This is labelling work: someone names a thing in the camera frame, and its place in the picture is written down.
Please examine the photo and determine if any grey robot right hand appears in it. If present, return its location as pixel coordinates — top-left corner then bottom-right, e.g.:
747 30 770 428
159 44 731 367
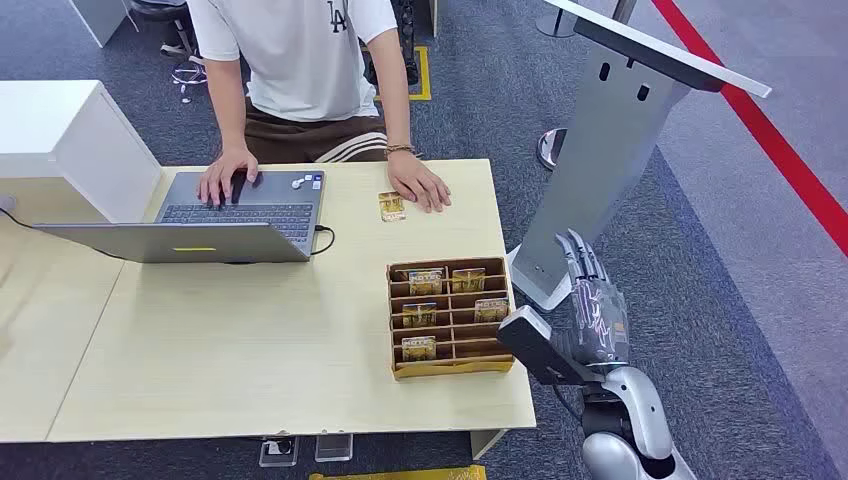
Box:
553 228 631 368

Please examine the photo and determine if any person's right hand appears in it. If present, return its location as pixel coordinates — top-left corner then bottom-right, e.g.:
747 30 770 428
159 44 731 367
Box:
196 146 261 208

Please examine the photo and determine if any person's left hand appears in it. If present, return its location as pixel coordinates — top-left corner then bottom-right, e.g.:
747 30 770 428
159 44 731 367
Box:
386 150 453 215

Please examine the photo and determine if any gold card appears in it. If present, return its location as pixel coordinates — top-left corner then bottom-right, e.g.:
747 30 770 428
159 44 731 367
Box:
407 267 445 297
400 336 439 364
473 298 511 325
378 191 407 223
401 302 439 330
451 267 488 295

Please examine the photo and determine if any person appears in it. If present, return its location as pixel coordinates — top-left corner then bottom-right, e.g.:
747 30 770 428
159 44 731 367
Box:
185 0 453 215

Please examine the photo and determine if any brown card organizer box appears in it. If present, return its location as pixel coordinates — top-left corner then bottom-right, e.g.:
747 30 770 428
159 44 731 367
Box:
386 256 516 382

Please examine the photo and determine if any grey open laptop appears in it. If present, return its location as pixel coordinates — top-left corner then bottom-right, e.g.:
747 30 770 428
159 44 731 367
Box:
33 169 327 265

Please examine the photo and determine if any metal stanchion base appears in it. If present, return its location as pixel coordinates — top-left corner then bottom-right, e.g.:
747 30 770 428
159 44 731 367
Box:
535 0 579 40
536 127 570 173

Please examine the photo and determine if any black equipment stand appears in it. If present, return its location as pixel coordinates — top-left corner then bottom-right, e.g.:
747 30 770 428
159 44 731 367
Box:
390 0 421 87

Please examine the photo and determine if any grey kiosk stand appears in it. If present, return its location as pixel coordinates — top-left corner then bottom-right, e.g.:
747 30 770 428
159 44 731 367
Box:
506 0 774 313

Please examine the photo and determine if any black office chair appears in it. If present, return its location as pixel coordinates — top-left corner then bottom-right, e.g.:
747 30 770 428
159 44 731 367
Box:
129 0 208 68

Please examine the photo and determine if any white cabinet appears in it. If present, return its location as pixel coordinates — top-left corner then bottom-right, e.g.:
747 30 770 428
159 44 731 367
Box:
0 80 164 225

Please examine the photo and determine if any table leg panel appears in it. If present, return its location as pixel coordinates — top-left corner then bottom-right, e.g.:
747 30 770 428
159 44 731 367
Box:
469 429 509 462

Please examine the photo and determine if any white furniture block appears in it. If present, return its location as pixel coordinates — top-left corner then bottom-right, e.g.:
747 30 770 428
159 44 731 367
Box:
67 0 132 50

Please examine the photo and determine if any yellow strip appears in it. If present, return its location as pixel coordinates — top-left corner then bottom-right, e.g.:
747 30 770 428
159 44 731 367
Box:
308 464 489 480

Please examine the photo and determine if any clear acrylic holder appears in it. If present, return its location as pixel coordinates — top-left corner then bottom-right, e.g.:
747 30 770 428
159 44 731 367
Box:
313 433 355 464
258 436 301 470

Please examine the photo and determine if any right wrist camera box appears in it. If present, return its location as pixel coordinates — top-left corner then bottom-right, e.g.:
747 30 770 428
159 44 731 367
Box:
496 305 599 388

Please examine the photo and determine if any white tangled cable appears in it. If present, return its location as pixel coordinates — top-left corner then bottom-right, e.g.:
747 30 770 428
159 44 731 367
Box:
171 60 209 105

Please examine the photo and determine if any black laptop cable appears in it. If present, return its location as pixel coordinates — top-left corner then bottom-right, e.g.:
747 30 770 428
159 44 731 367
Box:
309 224 337 258

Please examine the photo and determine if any thin black cable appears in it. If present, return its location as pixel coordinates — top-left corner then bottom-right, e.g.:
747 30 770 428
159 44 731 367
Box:
0 207 127 262

